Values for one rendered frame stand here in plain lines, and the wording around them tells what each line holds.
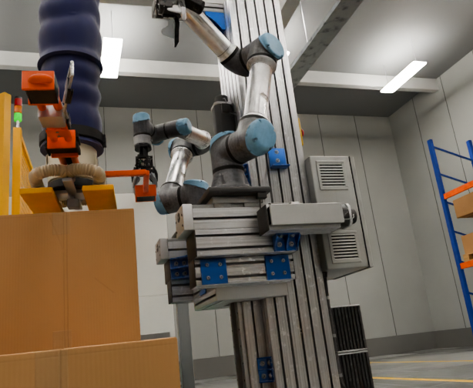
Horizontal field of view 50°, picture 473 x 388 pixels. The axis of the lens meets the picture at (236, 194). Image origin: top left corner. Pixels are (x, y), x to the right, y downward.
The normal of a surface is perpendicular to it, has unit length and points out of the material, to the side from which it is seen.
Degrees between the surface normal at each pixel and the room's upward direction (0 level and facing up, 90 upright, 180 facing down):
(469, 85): 90
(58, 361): 90
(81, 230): 90
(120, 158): 90
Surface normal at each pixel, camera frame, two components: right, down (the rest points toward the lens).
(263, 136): 0.65, -0.17
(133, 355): 0.25, -0.31
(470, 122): -0.95, 0.02
